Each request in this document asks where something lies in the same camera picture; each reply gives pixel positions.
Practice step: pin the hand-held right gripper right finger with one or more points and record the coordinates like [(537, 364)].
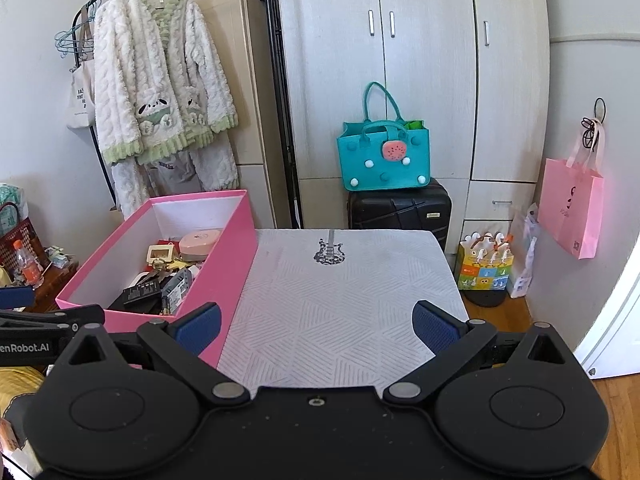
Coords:
[(435, 330)]

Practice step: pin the white door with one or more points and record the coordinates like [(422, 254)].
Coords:
[(620, 320)]

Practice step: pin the black tripod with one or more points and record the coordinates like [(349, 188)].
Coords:
[(280, 85)]

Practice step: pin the grey open-back device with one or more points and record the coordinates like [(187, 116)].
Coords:
[(177, 290)]

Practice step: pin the wooden cabinet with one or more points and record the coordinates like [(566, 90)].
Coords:
[(60, 275)]

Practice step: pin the green tissue pack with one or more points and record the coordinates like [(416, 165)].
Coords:
[(10, 205)]

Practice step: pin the teal felt tote bag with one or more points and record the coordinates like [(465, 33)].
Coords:
[(370, 160)]

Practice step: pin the black battery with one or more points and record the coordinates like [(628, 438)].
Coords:
[(142, 296)]

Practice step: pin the colourful gift bag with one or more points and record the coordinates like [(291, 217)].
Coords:
[(485, 275)]

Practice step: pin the pink oval case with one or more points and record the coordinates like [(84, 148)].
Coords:
[(197, 245)]

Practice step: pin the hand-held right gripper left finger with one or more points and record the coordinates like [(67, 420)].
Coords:
[(197, 327)]

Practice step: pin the white canvas tote bag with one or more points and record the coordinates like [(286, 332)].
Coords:
[(80, 100)]

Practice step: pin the white wardrobe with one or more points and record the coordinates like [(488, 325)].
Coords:
[(425, 60)]

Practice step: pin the black round stand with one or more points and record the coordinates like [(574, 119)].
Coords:
[(482, 299)]

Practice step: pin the black suitcase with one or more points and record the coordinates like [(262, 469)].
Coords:
[(400, 210)]

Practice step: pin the black clothes rack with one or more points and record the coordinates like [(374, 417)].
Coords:
[(106, 175)]

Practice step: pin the cream claw hair clip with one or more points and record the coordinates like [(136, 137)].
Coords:
[(160, 251)]

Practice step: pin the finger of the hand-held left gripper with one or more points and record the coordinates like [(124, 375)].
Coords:
[(15, 297), (50, 319)]

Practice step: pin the clear plastic bag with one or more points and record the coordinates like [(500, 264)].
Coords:
[(525, 260)]

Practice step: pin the pink shopping bag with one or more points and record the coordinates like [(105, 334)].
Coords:
[(570, 205)]

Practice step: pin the fluffy white pajama jacket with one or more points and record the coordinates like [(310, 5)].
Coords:
[(130, 70)]

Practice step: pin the plastic bottle orange label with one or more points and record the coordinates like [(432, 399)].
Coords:
[(29, 270)]

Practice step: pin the fluffy white pajama pants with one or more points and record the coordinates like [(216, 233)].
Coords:
[(215, 165)]

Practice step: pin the pink cardboard shoe box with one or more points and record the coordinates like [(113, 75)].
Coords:
[(230, 260)]

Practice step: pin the orange box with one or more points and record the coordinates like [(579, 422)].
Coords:
[(7, 435)]

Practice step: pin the checkered bag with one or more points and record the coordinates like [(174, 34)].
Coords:
[(12, 240)]

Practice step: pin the small green white cartons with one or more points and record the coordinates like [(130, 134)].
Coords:
[(57, 257)]

